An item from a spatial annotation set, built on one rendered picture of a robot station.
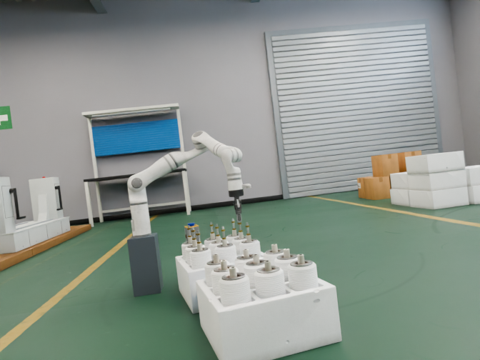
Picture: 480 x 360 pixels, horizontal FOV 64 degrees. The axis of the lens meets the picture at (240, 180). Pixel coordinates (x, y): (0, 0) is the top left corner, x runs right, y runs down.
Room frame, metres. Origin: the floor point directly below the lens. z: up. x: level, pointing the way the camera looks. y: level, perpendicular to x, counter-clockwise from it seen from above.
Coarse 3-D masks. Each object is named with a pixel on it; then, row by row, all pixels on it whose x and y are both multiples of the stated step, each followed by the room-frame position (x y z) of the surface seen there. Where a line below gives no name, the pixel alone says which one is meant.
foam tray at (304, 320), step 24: (288, 288) 1.25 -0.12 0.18; (216, 312) 1.13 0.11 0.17; (240, 312) 1.12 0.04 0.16; (264, 312) 1.15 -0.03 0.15; (288, 312) 1.17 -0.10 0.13; (312, 312) 1.19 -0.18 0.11; (336, 312) 1.21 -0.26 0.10; (216, 336) 1.17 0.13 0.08; (240, 336) 1.12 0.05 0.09; (264, 336) 1.14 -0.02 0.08; (288, 336) 1.17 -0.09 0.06; (312, 336) 1.19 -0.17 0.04; (336, 336) 1.21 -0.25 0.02
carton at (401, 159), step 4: (404, 152) 5.24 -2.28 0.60; (408, 152) 5.25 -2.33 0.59; (412, 152) 5.25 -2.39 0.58; (416, 152) 5.25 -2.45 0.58; (420, 152) 5.26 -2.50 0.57; (400, 156) 5.37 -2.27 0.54; (404, 156) 5.25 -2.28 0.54; (408, 156) 5.24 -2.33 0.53; (400, 160) 5.38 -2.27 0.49; (404, 160) 5.26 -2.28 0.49; (400, 164) 5.40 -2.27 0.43; (404, 164) 5.27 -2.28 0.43; (400, 168) 5.41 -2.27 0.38; (404, 168) 5.29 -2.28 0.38; (400, 172) 5.42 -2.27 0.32
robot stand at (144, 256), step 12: (132, 240) 1.97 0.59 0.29; (144, 240) 1.98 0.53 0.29; (156, 240) 2.06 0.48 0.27; (132, 252) 1.97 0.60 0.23; (144, 252) 1.98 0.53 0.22; (156, 252) 2.01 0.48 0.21; (132, 264) 1.97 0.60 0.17; (144, 264) 1.98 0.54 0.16; (156, 264) 1.98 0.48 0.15; (132, 276) 1.97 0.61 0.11; (144, 276) 1.98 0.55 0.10; (156, 276) 1.98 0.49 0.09; (144, 288) 1.98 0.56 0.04; (156, 288) 1.98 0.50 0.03
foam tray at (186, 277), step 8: (176, 256) 1.98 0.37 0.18; (176, 264) 1.96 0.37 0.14; (184, 264) 1.78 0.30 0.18; (232, 264) 1.68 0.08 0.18; (184, 272) 1.71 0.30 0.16; (192, 272) 1.63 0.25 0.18; (200, 272) 1.64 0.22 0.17; (184, 280) 1.74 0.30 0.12; (192, 280) 1.63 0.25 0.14; (184, 288) 1.77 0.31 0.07; (192, 288) 1.62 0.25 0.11; (184, 296) 1.81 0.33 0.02; (192, 296) 1.62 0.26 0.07; (192, 304) 1.62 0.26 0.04; (192, 312) 1.62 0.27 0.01
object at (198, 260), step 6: (192, 252) 1.69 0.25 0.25; (198, 252) 1.67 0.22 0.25; (204, 252) 1.68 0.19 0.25; (210, 252) 1.71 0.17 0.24; (192, 258) 1.68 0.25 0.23; (198, 258) 1.67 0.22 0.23; (204, 258) 1.68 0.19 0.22; (210, 258) 1.70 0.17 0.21; (192, 264) 1.69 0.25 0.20; (198, 264) 1.67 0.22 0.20; (204, 264) 1.67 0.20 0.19
